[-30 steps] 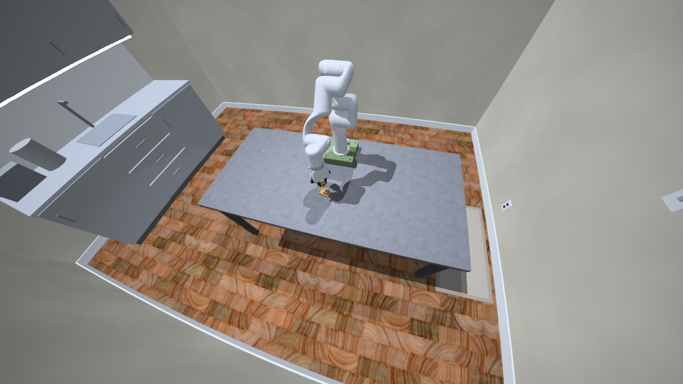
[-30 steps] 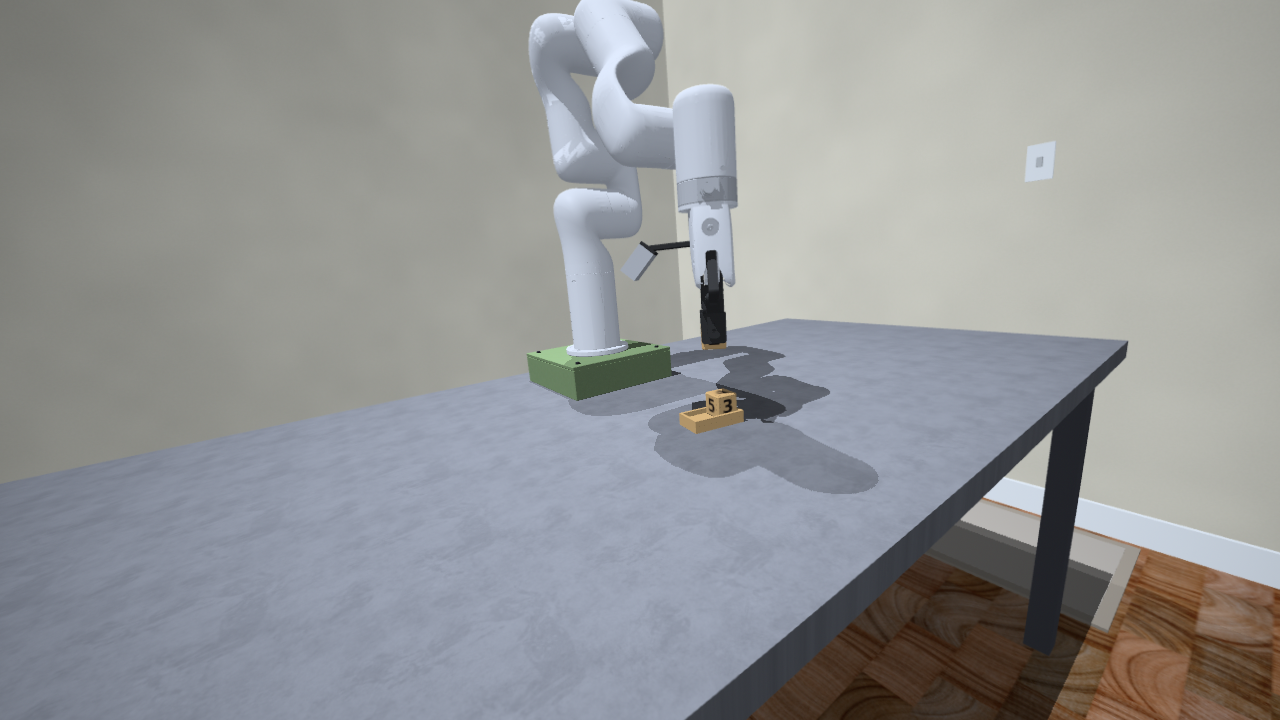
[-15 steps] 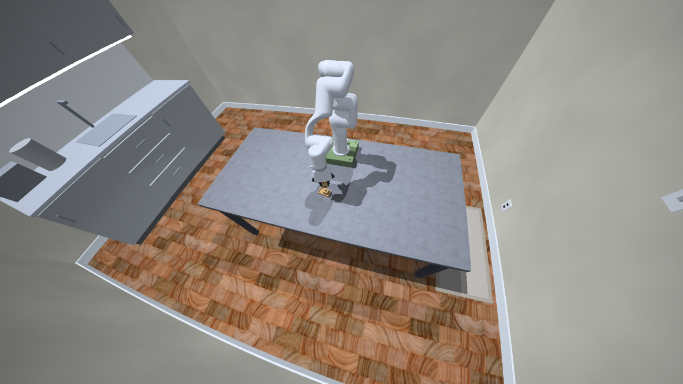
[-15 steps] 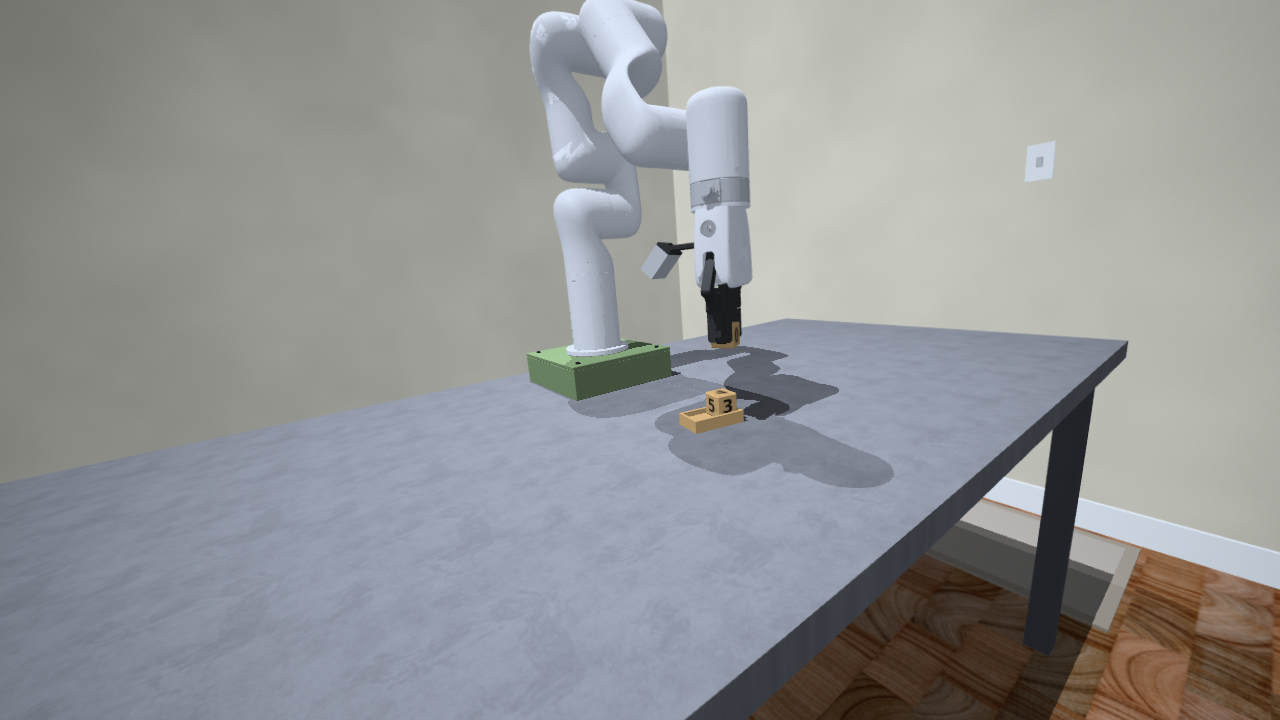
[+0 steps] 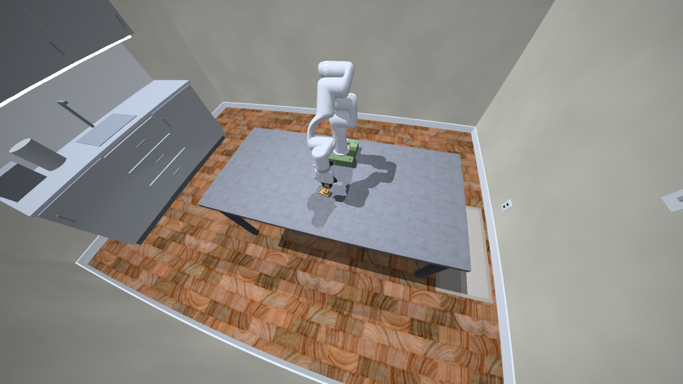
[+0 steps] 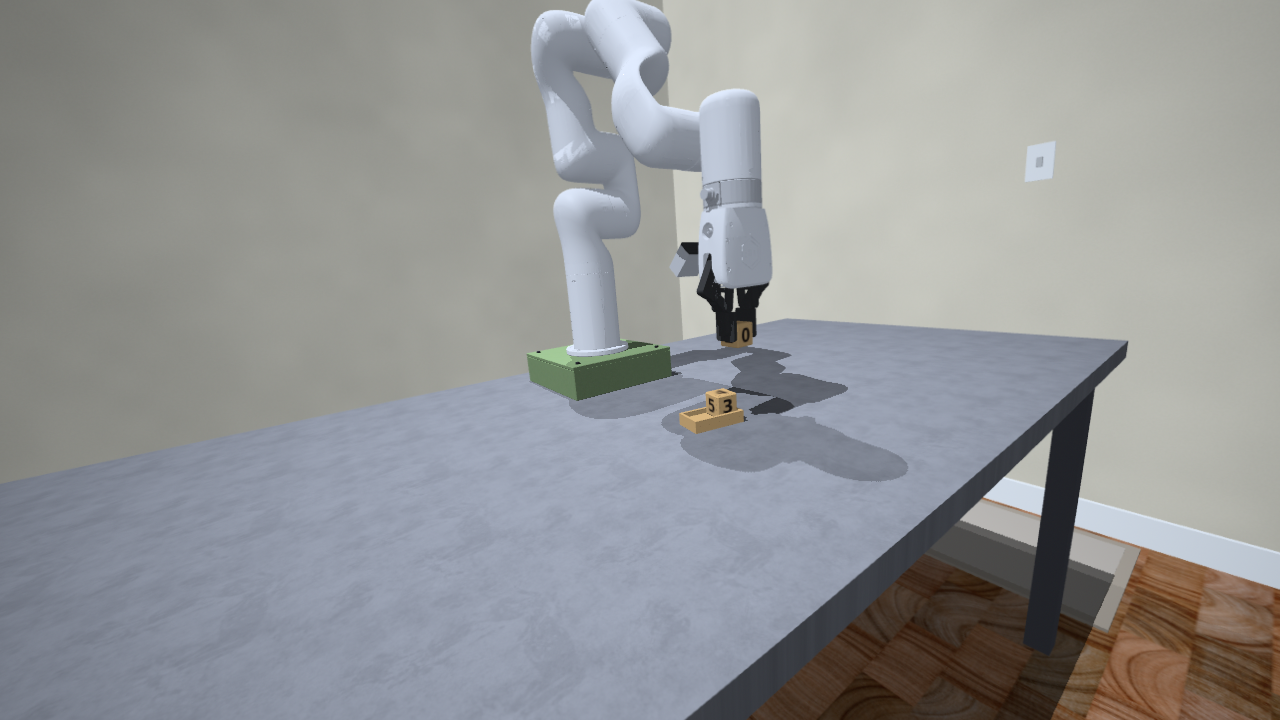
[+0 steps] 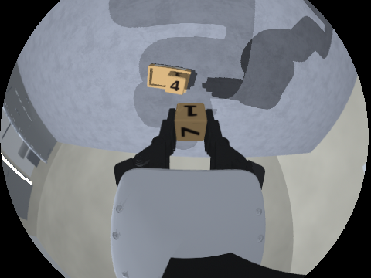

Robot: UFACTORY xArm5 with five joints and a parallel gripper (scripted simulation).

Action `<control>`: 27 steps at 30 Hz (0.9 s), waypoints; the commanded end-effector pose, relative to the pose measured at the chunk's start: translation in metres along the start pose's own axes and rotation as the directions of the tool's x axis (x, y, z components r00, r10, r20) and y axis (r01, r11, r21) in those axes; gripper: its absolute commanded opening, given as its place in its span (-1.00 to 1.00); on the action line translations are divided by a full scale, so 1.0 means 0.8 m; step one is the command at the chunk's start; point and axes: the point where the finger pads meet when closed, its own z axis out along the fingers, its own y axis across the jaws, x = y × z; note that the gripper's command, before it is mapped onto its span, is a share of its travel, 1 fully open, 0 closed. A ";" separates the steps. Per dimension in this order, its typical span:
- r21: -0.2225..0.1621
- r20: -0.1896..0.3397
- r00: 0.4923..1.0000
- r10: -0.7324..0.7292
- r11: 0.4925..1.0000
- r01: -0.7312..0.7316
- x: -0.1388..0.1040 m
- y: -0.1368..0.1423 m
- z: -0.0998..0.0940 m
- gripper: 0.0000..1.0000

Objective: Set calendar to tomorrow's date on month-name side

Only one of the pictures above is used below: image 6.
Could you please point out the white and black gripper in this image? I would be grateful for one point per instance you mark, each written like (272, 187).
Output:
(736, 256)

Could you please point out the tan wooden number cube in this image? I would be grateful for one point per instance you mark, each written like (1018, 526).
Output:
(720, 401)
(744, 335)

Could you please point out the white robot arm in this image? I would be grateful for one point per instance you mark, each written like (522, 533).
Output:
(722, 140)

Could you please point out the tan wooden tray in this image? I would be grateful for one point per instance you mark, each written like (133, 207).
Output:
(699, 421)

